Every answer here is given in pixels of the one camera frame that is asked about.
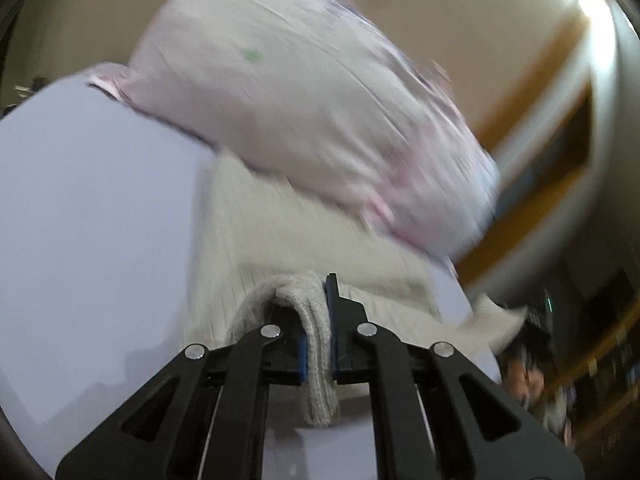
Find beige cable-knit sweater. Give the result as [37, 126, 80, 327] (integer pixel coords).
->
[182, 153, 526, 427]

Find brown fuzzy sleeve forearm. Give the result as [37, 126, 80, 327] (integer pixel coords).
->
[530, 388, 573, 448]

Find person's right hand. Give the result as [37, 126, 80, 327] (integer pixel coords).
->
[502, 358, 544, 408]

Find wooden headboard shelf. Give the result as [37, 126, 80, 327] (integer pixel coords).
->
[457, 0, 618, 294]

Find pink floral pillow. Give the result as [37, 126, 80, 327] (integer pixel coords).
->
[90, 0, 500, 259]

